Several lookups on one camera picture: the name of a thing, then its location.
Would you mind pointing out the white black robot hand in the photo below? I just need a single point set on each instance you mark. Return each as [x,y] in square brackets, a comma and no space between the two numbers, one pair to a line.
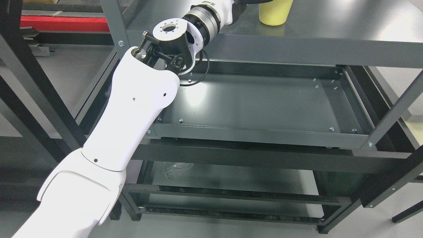
[229,11]

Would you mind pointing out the yellow plastic cup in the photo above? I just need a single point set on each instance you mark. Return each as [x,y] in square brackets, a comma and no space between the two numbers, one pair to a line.
[275,12]

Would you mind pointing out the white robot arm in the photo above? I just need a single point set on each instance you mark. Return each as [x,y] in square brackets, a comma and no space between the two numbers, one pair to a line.
[83,188]

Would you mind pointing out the dark metal shelf rack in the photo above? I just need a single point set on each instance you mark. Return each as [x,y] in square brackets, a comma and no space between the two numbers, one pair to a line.
[297,123]

